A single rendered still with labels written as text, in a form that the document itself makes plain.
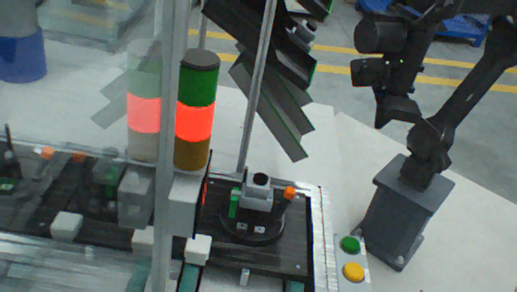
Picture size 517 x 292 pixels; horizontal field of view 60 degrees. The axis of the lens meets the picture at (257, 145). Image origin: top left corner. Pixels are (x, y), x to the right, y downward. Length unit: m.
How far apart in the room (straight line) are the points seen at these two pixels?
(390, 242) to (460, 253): 0.23
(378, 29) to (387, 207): 0.47
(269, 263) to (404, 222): 0.34
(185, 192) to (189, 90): 0.15
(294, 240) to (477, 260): 0.53
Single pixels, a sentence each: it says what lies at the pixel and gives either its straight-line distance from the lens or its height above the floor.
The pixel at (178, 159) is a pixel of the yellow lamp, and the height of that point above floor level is 1.28.
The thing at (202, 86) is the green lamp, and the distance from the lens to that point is 0.53.
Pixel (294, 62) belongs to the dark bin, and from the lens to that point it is 1.06.
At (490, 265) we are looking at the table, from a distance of 1.29.
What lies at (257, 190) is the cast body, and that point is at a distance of 0.86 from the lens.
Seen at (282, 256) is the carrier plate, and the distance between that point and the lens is 0.91.
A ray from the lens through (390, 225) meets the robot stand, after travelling 1.08.
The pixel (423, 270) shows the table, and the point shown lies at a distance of 1.17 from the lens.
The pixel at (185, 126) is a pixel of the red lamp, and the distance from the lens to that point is 0.56.
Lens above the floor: 1.65
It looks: 36 degrees down
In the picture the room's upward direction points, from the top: 12 degrees clockwise
